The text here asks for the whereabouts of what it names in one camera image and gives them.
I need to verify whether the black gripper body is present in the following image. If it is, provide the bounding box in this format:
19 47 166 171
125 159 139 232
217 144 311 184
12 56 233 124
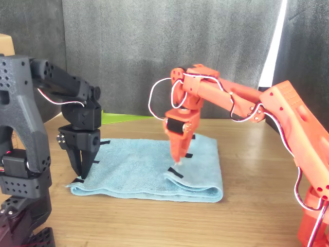
57 125 101 153

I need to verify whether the green plastic wedge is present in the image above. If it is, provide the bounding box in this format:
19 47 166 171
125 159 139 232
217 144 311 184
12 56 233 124
101 110 155 125

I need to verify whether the red white black servo cable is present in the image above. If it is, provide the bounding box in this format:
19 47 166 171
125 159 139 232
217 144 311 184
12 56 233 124
37 88 87 108
148 73 329 247

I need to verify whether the dark grey foam panel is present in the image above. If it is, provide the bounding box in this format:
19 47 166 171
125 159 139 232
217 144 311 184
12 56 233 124
0 0 69 124
265 0 329 134

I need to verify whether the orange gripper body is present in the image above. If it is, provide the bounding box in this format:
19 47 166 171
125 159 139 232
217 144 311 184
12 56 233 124
163 109 201 141

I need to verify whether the light blue towel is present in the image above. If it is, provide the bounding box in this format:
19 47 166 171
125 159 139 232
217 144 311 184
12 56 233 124
66 135 224 203

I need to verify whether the wide grey foam panel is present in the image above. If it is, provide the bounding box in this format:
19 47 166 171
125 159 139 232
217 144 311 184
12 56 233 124
61 0 283 119

